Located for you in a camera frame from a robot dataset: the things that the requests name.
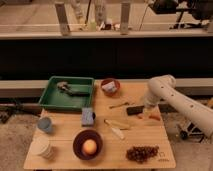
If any orange carrot toy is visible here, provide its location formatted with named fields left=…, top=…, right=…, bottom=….
left=137, top=113, right=160, bottom=121

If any grey tool in tray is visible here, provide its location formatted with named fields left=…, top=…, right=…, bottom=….
left=57, top=81, right=89, bottom=96

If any blue sponge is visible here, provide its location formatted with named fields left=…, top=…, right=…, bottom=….
left=81, top=108, right=96, bottom=126

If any small wooden spoon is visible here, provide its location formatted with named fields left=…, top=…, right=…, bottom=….
left=109, top=102, right=130, bottom=109

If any right grey post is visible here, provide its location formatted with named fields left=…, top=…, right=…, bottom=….
left=120, top=2, right=130, bottom=35

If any blue cup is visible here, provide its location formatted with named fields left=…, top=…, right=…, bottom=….
left=37, top=117, right=53, bottom=134

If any left grey post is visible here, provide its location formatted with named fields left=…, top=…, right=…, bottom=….
left=55, top=2, right=70, bottom=36

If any white object in red bowl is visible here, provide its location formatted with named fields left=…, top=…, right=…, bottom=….
left=102, top=81, right=117, bottom=93

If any black camera on stand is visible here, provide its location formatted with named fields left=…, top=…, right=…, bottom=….
left=149, top=0, right=213, bottom=29

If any small red bowl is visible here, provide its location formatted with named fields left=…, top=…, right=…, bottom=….
left=101, top=78, right=120, bottom=97

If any orange ball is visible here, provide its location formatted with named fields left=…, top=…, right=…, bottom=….
left=82, top=139, right=97, bottom=155

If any white ribbed cup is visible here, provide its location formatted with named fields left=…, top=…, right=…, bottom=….
left=31, top=136, right=53, bottom=159

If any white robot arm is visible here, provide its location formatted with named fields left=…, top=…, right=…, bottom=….
left=143, top=75, right=213, bottom=138

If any bunch of dark grapes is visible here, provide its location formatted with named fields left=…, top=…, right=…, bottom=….
left=126, top=146, right=159, bottom=163

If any green plastic tray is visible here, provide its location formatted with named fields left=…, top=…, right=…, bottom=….
left=39, top=76, right=94, bottom=112

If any grey post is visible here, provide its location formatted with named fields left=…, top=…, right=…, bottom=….
left=55, top=2, right=70, bottom=36
left=120, top=2, right=130, bottom=35

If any dark brown bowl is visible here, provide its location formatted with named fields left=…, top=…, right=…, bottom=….
left=73, top=129, right=103, bottom=160

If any black eraser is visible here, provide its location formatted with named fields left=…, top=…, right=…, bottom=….
left=126, top=106, right=143, bottom=116

